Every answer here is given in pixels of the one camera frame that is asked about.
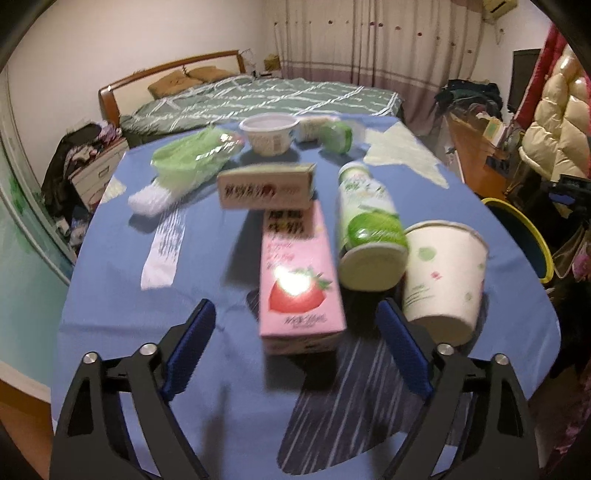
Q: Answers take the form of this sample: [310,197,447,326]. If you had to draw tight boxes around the green plastic wrapper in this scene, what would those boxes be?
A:
[151,128,245,197]

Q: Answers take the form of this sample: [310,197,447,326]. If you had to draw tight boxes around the blue star print tablecloth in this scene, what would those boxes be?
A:
[50,113,561,480]

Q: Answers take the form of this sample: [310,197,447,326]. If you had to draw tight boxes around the brown pillow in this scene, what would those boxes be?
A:
[148,71,204,99]
[188,66,234,84]

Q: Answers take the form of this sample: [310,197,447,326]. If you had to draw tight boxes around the wooden bed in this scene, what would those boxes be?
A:
[98,50,407,139]

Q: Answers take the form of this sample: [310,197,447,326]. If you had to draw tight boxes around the small white green box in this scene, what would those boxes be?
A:
[216,162,317,210]

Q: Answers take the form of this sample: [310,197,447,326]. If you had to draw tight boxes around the yellow rim trash bin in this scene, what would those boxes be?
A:
[480,198,554,283]

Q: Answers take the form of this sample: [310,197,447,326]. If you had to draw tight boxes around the small green white container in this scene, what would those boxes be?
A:
[295,117,354,155]

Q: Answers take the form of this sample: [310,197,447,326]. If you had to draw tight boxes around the green white plastic bottle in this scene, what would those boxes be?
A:
[336,162,410,291]

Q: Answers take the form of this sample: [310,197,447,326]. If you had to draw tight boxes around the white dotted paper cup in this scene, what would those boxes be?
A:
[401,220,490,348]

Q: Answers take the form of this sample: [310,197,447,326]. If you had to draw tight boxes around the white puffy jacket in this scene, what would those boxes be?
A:
[517,48,591,181]

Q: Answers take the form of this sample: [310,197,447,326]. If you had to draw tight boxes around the white nightstand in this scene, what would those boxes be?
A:
[69,138,130,213]

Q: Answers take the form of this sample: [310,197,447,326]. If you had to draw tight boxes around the pale green wardrobe door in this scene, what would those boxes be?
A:
[0,69,75,370]

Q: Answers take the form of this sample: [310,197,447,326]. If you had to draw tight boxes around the mixed clothes pile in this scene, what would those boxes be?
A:
[434,79,502,121]

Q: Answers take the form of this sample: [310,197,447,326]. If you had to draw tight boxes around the dark clothes pile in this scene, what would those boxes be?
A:
[41,122,123,217]

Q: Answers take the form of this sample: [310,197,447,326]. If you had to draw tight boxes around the pink strawberry milk carton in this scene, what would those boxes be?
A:
[256,200,348,356]

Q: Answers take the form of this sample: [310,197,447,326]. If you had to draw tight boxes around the beige bag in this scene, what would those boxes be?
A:
[551,226,587,278]

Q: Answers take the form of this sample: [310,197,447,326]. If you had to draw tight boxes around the white paper receipt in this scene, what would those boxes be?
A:
[140,210,188,291]

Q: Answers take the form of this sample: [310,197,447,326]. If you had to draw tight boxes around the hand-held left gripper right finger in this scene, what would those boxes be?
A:
[375,298,541,480]

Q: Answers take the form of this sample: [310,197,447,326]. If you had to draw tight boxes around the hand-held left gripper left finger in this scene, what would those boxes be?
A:
[50,299,217,480]

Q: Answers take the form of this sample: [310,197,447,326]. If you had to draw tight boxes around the green plaid duvet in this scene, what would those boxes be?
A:
[119,76,402,137]

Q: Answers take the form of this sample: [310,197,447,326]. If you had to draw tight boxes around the white air conditioner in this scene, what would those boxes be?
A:
[480,0,518,21]

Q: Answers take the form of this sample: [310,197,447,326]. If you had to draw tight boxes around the wooden desk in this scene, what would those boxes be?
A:
[443,111,513,195]

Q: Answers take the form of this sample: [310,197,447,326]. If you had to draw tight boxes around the white textured sponge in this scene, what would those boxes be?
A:
[127,181,185,217]

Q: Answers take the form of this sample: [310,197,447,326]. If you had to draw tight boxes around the black monitor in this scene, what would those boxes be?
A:
[508,48,542,114]

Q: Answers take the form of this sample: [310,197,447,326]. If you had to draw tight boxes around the red garment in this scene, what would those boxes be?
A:
[515,23,568,134]

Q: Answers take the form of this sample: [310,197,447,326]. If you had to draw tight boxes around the beige purple curtain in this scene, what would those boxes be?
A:
[272,0,485,134]

